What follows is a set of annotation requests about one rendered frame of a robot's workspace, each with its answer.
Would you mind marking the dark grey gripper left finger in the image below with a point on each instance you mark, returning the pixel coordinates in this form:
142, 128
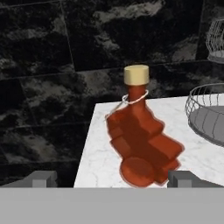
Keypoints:
43, 178

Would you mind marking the red-brown bottle with tan cap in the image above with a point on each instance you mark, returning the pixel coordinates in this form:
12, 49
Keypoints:
140, 137

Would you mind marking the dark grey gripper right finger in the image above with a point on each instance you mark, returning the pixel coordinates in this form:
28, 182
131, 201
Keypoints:
182, 178

